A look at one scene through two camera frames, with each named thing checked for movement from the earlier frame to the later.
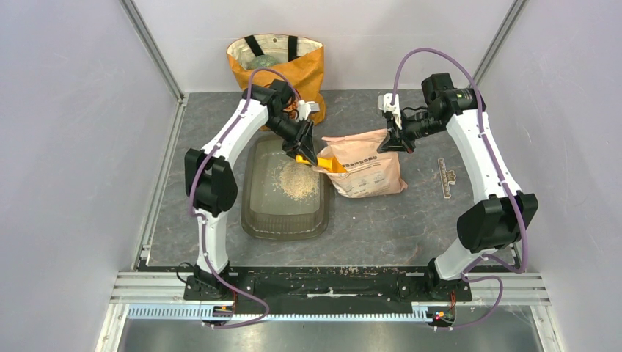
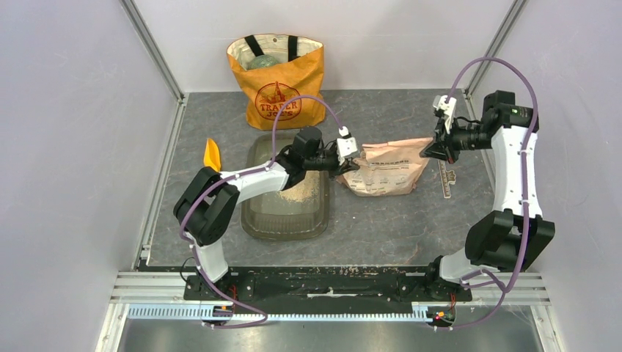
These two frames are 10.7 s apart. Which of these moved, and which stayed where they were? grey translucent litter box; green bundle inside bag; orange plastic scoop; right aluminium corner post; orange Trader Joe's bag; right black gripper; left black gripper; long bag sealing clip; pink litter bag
Moved: pink litter bag; orange plastic scoop; left black gripper; right black gripper
Stayed: long bag sealing clip; orange Trader Joe's bag; green bundle inside bag; grey translucent litter box; right aluminium corner post
